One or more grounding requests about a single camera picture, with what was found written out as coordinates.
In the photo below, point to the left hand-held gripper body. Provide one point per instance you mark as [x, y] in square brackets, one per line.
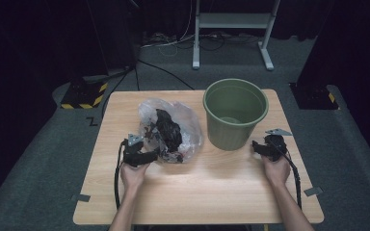
[131, 154]

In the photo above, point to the person's left hand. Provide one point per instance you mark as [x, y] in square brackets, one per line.
[132, 176]

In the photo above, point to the yellow black striped base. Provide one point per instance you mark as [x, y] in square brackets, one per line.
[83, 96]
[314, 97]

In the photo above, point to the grey tape strip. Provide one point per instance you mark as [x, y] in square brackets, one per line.
[313, 191]
[81, 198]

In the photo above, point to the clear plastic bag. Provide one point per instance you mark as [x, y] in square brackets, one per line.
[191, 128]

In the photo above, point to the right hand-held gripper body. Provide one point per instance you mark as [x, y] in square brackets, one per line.
[277, 146]

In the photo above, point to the black crumpled plastic waste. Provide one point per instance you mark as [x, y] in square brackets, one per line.
[169, 130]

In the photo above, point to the green plastic bin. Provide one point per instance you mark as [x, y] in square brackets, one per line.
[231, 134]

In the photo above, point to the white metal stand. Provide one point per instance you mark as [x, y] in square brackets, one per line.
[231, 20]

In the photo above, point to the person's right hand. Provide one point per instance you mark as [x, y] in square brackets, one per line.
[276, 173]

